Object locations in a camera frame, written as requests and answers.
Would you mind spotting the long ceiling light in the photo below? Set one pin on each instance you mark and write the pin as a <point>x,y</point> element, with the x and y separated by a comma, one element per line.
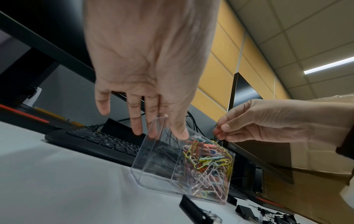
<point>329,65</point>

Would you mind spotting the black base with red stripe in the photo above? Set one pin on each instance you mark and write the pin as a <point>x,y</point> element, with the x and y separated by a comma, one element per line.
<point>25,118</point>

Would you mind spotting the brown cardboard box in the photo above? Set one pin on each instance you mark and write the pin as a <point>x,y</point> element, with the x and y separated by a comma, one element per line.
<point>312,175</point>

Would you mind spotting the clear acrylic box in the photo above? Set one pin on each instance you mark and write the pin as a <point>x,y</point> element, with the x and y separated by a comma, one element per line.
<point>155,166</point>

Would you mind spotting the white plastic adapter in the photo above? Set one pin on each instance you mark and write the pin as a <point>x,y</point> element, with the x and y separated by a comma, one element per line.
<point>31,97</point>

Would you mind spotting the person's right forearm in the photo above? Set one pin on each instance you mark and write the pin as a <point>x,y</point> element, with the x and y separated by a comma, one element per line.
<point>334,118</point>

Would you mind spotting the large black monitor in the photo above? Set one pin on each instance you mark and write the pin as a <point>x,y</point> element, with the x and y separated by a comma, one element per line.
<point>41,32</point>

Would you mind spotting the black keyboard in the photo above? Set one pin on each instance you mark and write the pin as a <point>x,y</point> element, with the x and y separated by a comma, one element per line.
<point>105,142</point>

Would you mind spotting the person's left hand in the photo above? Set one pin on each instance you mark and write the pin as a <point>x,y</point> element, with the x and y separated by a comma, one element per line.
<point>149,54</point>

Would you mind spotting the black monitor stand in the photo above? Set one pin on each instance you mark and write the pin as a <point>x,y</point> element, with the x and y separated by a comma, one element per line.
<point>25,72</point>

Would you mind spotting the pile of coloured paper clips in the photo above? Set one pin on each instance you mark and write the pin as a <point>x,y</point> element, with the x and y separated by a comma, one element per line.
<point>206,168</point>

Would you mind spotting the person's right hand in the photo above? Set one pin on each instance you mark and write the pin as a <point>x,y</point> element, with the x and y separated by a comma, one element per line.
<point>276,122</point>

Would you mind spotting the slim black monitor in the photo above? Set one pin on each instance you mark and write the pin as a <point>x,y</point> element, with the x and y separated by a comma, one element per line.
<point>246,89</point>

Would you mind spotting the black docking box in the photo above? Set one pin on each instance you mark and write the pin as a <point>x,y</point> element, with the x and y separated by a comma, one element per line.
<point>121,129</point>

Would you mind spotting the large black binder clip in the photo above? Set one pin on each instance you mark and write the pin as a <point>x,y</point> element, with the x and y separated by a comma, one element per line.
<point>193,210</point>

